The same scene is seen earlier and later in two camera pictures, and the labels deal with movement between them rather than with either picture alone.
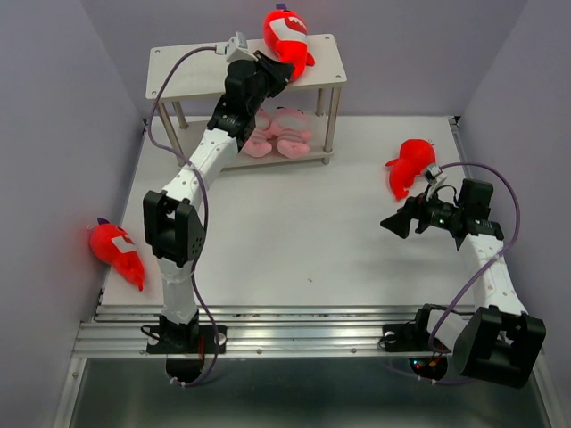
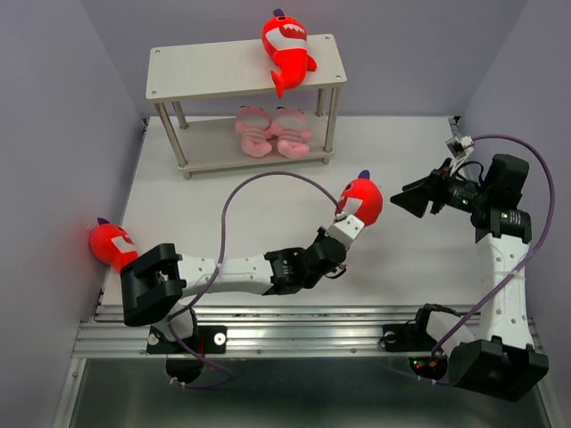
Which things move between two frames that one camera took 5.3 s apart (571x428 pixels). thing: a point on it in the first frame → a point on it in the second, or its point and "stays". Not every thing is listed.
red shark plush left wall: (112, 244) stays
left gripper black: (278, 73) → (321, 234)
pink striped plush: (258, 145) stays
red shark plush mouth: (285, 35) stays
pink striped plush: (291, 130) stays
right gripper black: (414, 207) → (416, 201)
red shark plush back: (415, 157) → (362, 198)
